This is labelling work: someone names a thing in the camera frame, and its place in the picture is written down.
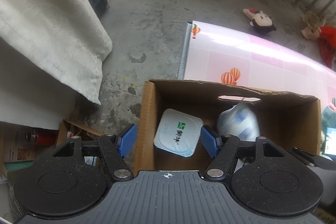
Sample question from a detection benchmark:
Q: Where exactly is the brown cardboard box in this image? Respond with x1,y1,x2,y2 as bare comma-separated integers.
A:
133,80,321,172

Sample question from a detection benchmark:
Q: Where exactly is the white curtain cloth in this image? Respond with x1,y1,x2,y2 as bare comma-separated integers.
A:
1,0,112,129

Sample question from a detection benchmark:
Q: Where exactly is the red plastic bag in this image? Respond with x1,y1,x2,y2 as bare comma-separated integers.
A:
318,26,336,69

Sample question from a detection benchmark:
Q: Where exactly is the pink play mat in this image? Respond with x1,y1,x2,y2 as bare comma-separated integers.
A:
177,21,335,108

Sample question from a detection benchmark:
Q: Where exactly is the blue white wipes pack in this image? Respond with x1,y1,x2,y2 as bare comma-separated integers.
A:
217,102,260,141

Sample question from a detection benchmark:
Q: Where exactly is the small cardboard box of items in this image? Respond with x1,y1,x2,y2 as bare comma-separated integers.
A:
56,119,104,145

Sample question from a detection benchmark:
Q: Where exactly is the red thermos bottle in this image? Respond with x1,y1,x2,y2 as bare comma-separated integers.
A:
25,128,58,147

